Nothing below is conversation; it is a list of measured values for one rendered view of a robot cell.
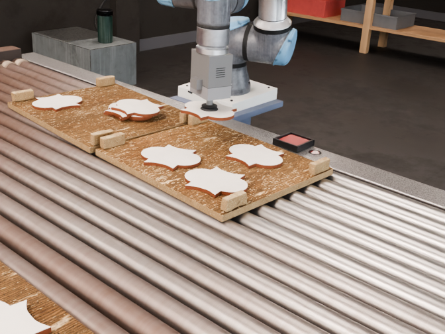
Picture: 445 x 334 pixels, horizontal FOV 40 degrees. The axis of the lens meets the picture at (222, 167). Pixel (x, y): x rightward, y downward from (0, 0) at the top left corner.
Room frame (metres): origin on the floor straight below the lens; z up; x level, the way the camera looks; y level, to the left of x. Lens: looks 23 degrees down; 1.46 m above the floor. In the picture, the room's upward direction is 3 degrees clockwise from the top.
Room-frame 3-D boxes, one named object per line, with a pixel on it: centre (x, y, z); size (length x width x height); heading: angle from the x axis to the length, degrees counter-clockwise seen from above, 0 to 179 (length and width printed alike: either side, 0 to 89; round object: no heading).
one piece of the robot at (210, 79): (1.38, 0.05, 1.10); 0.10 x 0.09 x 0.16; 123
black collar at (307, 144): (1.43, -0.17, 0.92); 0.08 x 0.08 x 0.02; 50
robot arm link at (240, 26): (1.93, -0.01, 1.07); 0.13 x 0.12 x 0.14; 71
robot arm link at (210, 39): (1.39, 0.04, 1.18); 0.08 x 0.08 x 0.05
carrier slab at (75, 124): (1.55, 0.33, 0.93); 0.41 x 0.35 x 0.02; 45
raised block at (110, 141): (1.30, 0.26, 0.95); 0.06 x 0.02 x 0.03; 136
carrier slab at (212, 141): (1.26, 0.02, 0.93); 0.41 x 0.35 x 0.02; 46
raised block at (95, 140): (1.32, 0.28, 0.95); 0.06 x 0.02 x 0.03; 135
